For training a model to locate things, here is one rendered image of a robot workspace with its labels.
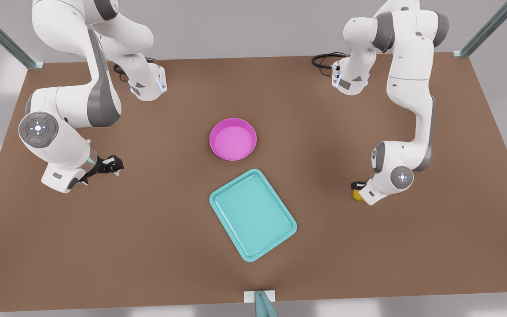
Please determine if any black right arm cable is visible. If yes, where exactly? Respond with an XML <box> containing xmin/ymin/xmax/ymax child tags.
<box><xmin>112</xmin><ymin>57</ymin><xmax>158</xmax><ymax>83</ymax></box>

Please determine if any pink round plate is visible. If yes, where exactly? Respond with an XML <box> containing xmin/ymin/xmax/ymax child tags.
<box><xmin>209</xmin><ymin>118</ymin><xmax>257</xmax><ymax>162</ymax></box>

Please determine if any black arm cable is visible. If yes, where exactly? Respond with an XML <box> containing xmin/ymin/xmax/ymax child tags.
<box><xmin>311</xmin><ymin>52</ymin><xmax>349</xmax><ymax>78</ymax></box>
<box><xmin>112</xmin><ymin>57</ymin><xmax>158</xmax><ymax>83</ymax></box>

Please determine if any silver frame post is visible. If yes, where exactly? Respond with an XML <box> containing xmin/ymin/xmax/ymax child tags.
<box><xmin>0</xmin><ymin>4</ymin><xmax>45</xmax><ymax>70</ymax></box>
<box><xmin>452</xmin><ymin>0</ymin><xmax>507</xmax><ymax>58</ymax></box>
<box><xmin>243</xmin><ymin>290</ymin><xmax>279</xmax><ymax>317</ymax></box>

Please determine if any teal rectangular tray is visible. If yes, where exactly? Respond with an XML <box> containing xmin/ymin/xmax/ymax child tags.
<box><xmin>209</xmin><ymin>169</ymin><xmax>298</xmax><ymax>263</ymax></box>

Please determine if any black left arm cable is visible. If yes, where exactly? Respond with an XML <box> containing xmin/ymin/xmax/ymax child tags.
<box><xmin>311</xmin><ymin>52</ymin><xmax>349</xmax><ymax>78</ymax></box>

